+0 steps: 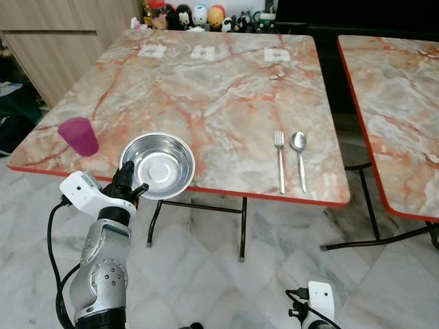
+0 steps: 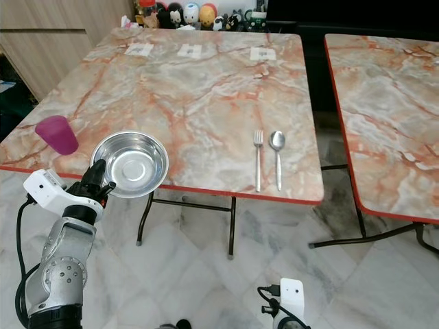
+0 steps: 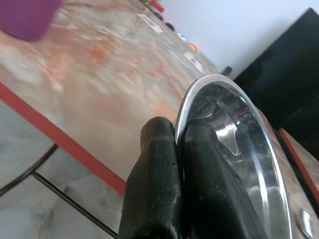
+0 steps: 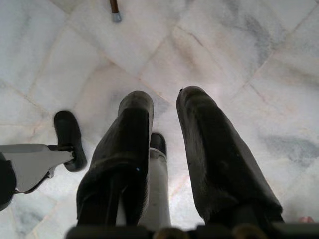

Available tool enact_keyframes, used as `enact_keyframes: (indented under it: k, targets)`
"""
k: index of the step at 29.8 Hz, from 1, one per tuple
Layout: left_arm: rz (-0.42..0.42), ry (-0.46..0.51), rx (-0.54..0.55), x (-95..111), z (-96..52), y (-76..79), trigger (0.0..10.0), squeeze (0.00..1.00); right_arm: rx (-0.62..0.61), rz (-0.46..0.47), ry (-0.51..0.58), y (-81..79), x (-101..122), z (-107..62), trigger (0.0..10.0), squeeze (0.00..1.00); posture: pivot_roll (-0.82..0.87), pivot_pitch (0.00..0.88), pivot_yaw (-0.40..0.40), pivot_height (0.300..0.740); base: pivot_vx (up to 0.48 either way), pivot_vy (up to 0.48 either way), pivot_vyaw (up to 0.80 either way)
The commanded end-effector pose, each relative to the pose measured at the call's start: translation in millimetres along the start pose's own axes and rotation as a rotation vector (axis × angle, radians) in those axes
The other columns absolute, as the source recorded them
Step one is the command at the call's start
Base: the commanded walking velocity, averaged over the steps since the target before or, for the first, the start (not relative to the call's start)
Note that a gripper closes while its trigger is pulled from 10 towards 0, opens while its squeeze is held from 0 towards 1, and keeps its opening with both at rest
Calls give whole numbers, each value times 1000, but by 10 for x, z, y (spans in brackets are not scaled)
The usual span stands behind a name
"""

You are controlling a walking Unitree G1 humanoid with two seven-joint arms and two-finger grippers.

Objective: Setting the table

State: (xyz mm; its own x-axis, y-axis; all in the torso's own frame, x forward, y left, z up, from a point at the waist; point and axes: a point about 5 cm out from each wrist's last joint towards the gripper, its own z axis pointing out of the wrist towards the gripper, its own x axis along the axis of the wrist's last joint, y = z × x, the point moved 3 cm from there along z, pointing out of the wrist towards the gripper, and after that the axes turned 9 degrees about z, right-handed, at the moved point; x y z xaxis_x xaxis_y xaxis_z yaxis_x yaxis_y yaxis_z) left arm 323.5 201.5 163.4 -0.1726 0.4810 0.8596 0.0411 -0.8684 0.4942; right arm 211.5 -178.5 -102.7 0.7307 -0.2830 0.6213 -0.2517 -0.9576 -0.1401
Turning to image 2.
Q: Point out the steel bowl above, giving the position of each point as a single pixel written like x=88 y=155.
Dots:
x=136 y=164

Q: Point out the purple plastic cup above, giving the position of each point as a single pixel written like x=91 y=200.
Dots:
x=59 y=134

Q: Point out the marble-pattern folding table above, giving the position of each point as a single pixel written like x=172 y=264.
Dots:
x=387 y=116
x=199 y=103

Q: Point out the white paper sheet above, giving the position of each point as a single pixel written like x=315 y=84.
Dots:
x=189 y=50
x=262 y=53
x=139 y=49

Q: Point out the light wooden cabinet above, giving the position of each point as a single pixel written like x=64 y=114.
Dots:
x=62 y=44

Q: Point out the steel fork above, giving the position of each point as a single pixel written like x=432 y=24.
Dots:
x=258 y=163

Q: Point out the black robot foot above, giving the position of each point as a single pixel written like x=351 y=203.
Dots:
x=175 y=324

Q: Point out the red-lidded jar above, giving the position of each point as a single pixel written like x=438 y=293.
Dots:
x=147 y=8

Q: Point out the black mouse figurine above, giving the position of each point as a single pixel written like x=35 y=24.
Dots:
x=171 y=16

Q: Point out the steel spoon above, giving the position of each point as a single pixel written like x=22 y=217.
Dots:
x=277 y=141

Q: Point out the white round figurine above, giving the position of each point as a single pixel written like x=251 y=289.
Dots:
x=191 y=14

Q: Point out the small panda figurine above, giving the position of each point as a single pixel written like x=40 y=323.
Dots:
x=219 y=23

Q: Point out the yellow orange egg figurine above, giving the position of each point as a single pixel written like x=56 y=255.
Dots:
x=208 y=14

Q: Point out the dark green mug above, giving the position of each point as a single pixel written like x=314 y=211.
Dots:
x=256 y=19

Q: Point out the black television screen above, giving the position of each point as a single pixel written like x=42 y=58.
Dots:
x=357 y=14

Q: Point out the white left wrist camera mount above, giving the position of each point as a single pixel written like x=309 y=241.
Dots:
x=49 y=190

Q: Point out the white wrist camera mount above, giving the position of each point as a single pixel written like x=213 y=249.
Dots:
x=49 y=190
x=292 y=296

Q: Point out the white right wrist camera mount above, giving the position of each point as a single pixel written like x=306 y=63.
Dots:
x=292 y=296

